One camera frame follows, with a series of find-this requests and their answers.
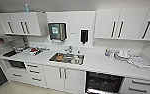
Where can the stainless steel dishwasher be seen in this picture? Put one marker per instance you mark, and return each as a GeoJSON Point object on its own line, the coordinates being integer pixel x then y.
{"type": "Point", "coordinates": [88, 81]}

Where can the chrome faucet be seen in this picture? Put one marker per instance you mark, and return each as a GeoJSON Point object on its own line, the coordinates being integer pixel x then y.
{"type": "Point", "coordinates": [69, 49]}

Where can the white mug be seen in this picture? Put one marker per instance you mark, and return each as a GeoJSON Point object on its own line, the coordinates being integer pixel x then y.
{"type": "Point", "coordinates": [75, 60]}

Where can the black soap dispenser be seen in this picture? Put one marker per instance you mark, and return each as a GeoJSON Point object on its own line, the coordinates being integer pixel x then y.
{"type": "Point", "coordinates": [84, 36]}

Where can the orange bowl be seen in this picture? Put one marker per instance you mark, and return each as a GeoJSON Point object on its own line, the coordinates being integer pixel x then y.
{"type": "Point", "coordinates": [60, 57]}

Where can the steel paper towel dispenser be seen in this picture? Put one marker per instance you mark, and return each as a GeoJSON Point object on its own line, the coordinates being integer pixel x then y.
{"type": "Point", "coordinates": [56, 32]}

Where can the stainless steel sink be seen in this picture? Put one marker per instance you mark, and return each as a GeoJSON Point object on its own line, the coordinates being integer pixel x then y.
{"type": "Point", "coordinates": [52, 59]}

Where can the blue dish soap bottle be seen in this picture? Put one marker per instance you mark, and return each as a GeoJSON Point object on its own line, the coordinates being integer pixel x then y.
{"type": "Point", "coordinates": [107, 53]}

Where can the white two-door sink cabinet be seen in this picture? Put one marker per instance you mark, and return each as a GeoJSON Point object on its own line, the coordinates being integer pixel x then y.
{"type": "Point", "coordinates": [64, 80]}

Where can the small white bottle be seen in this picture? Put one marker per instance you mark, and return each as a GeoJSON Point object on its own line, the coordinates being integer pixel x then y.
{"type": "Point", "coordinates": [111, 54]}

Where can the dish tray with cups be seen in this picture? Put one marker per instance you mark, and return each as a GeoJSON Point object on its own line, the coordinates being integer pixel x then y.
{"type": "Point", "coordinates": [32, 51]}

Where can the stack of white dishes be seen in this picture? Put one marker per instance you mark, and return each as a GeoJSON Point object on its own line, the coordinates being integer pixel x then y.
{"type": "Point", "coordinates": [123, 55]}

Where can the white drawer unit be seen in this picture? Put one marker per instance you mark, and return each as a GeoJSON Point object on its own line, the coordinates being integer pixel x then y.
{"type": "Point", "coordinates": [35, 75]}
{"type": "Point", "coordinates": [139, 86]}

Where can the built-in black microwave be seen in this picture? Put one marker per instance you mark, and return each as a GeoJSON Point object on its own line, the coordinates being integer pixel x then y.
{"type": "Point", "coordinates": [16, 64]}

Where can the blue spray bottle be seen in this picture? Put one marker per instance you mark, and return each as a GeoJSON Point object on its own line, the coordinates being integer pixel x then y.
{"type": "Point", "coordinates": [26, 8]}

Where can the white wide drawer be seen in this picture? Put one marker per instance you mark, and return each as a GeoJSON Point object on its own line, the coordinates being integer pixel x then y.
{"type": "Point", "coordinates": [17, 76]}

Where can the grey white dish cloth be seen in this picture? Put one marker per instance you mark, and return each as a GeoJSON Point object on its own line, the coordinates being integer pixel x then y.
{"type": "Point", "coordinates": [140, 63]}

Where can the white wall cabinet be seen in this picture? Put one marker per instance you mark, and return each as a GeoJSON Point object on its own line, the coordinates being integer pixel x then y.
{"type": "Point", "coordinates": [127, 24]}
{"type": "Point", "coordinates": [22, 23]}

